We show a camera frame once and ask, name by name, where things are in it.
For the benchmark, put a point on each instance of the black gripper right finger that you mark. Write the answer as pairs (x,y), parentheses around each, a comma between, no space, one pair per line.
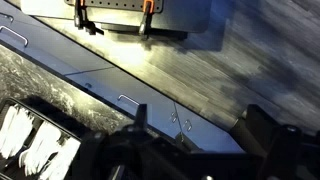
(263,130)

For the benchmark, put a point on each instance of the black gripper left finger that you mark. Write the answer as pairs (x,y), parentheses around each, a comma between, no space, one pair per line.
(141,116)

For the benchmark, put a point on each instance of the orange and black bar clamp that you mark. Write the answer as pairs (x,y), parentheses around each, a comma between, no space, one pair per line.
(81,20)
(146,20)

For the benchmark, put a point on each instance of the black plastic cutlery tray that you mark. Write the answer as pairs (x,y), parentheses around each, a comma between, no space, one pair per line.
(37,117)

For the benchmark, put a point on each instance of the black perforated robot mounting table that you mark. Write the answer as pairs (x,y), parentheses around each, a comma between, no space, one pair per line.
(186,16)

